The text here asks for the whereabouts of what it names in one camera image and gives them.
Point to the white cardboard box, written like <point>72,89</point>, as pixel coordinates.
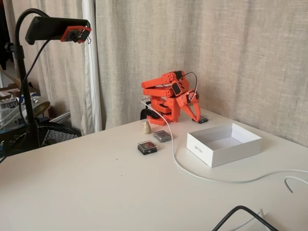
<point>204,148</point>

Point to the gold lamp shade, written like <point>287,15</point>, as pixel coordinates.
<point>41,107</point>

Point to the black gooseneck stand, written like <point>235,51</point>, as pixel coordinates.
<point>26,91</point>

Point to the orange camera mount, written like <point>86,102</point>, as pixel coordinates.
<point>72,34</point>

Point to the brown cardboard box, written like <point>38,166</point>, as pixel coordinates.
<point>14,85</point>

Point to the black holder clamp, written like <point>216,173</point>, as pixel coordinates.
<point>48,26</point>

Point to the grey small case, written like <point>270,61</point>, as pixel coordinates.
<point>162,136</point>

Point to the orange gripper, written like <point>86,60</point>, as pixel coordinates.
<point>187,99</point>

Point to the beige linen curtain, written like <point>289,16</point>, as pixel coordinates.
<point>216,48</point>

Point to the camera on black stand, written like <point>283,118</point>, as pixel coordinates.
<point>67,79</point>

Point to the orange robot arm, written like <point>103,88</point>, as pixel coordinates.
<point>156,92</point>

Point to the black table clamp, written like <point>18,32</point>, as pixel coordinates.
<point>150,112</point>

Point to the black case with clear lid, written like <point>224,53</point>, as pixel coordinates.
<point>204,119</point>
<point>147,147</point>

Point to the black floor fan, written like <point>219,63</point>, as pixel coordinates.
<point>55,134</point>

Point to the beige small figurine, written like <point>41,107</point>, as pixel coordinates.
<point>146,128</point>

